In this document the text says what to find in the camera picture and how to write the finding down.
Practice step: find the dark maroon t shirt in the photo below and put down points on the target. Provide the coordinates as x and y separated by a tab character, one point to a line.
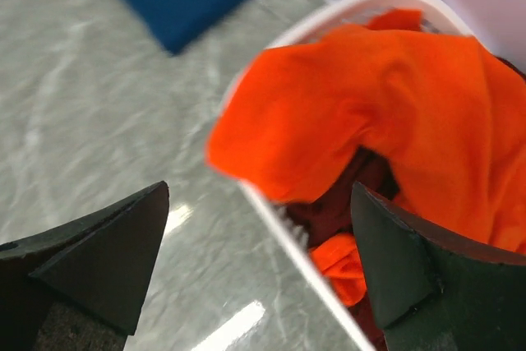
331	242

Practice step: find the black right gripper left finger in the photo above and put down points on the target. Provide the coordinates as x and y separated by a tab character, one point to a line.
82	285

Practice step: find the orange t shirt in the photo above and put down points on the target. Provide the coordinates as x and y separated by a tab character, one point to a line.
446	114

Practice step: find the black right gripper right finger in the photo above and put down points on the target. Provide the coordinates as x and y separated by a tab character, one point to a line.
433	289

